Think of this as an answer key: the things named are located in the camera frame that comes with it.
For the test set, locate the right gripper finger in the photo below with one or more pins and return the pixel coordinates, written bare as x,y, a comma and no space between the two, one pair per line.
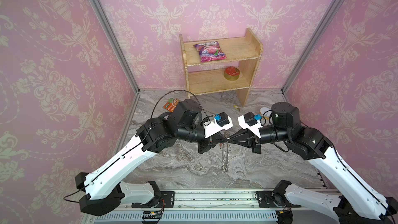
240,136
240,143

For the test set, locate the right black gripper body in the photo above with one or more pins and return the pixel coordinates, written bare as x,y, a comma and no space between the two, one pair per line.
253,141

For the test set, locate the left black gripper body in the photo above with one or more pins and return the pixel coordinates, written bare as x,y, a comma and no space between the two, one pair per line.
204,144

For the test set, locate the metal ring plate with keyrings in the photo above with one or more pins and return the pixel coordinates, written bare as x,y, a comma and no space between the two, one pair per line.
225,149

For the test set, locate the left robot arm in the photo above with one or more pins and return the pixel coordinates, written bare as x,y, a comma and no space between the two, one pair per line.
104,189

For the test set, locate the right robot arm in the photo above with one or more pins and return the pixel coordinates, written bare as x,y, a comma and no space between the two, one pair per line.
358,202

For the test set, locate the small yellow pull-tab can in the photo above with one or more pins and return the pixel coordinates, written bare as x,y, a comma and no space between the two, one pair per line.
265,112

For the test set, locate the green orange soup packet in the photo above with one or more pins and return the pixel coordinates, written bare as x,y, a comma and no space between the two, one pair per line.
171,104

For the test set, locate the round red-lid tin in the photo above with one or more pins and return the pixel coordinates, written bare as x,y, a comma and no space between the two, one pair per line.
231,73

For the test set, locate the wooden two-tier shelf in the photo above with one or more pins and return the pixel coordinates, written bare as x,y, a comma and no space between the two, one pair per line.
206,78

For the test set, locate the purple snack bag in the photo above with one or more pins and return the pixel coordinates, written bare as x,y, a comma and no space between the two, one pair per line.
210,51

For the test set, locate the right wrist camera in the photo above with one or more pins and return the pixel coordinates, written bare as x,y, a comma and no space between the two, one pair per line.
251,122

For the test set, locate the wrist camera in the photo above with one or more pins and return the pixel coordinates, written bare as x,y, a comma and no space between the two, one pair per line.
219,123
251,122

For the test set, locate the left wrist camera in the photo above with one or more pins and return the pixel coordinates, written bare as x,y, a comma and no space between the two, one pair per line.
219,123

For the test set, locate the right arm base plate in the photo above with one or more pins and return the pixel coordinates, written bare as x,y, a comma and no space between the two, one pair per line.
268,199

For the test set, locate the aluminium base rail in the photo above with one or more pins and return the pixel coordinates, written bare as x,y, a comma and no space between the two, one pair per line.
214,206

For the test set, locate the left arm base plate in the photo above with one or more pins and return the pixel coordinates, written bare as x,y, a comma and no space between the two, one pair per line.
165,199

